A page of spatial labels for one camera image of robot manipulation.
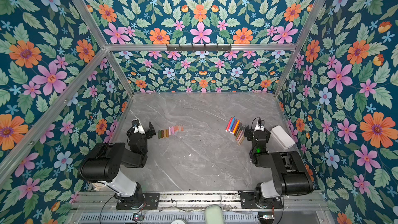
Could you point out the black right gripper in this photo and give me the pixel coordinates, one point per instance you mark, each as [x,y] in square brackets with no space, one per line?
[249,132]

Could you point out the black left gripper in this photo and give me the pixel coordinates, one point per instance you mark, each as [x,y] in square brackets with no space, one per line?
[150,133]

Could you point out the brown cap beige pen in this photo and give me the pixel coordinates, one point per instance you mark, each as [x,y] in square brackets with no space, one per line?
[240,138]

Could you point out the tan cap pink pen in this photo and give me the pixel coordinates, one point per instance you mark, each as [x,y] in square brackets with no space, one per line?
[240,133]

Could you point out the brown pen clear grip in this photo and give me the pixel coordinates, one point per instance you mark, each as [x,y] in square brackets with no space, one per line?
[238,129]

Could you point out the purple marker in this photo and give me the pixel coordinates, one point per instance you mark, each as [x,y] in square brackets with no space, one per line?
[234,125]

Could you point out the blue marker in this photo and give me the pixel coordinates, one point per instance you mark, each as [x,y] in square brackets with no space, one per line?
[231,125]

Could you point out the green cap beige pen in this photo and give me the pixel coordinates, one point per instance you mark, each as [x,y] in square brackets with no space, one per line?
[241,140]

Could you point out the orange marker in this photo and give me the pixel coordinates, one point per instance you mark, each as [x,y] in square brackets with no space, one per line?
[236,127]

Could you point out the pink highlighter marker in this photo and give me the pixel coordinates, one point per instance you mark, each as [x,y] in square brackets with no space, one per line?
[229,123]

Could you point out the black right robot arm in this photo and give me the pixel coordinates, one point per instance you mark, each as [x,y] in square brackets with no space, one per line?
[289,175]

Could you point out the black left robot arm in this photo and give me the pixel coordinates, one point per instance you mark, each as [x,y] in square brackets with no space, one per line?
[102,165]

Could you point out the white rectangular box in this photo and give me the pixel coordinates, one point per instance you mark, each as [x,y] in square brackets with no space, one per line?
[281,138]

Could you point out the beige round alarm clock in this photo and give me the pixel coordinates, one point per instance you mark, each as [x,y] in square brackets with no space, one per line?
[98,186]

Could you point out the pale green rounded object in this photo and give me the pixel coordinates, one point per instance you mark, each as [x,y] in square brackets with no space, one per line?
[214,215]

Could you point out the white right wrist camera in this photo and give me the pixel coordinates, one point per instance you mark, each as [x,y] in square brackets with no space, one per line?
[260,125]

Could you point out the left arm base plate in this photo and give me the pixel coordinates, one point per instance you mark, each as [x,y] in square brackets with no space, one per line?
[148,201]

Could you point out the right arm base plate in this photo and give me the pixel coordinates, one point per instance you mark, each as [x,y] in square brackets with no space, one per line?
[252,200]

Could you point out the black wall hook rail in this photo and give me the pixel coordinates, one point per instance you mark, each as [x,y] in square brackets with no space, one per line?
[194,48]

